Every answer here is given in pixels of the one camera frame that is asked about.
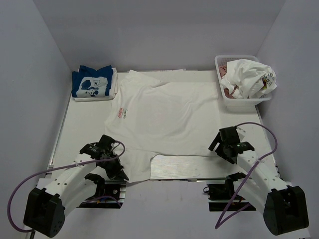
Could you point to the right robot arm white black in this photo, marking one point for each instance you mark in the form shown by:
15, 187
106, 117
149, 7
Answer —
283, 206

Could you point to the white t shirt black lettering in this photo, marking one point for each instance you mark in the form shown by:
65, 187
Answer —
253, 80

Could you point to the white t shirt red print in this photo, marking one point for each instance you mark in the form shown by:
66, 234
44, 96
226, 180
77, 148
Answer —
151, 118

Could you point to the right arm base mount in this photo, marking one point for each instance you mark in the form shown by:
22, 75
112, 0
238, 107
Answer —
218, 197

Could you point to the white plastic basket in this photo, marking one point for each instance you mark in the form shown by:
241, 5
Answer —
221, 59

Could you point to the folded blue t shirt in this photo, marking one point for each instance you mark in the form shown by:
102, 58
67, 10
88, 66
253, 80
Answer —
90, 83

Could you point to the folded white t shirt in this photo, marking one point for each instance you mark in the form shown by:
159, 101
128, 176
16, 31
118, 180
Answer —
112, 93

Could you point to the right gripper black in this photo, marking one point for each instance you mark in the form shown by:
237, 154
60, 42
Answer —
223, 150

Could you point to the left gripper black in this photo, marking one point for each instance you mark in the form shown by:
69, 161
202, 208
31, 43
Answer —
112, 168

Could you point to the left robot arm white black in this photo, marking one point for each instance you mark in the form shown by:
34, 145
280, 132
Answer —
77, 185

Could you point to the pink t shirt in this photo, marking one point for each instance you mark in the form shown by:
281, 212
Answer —
227, 86

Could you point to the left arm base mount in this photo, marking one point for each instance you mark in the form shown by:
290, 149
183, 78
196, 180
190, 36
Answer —
112, 195

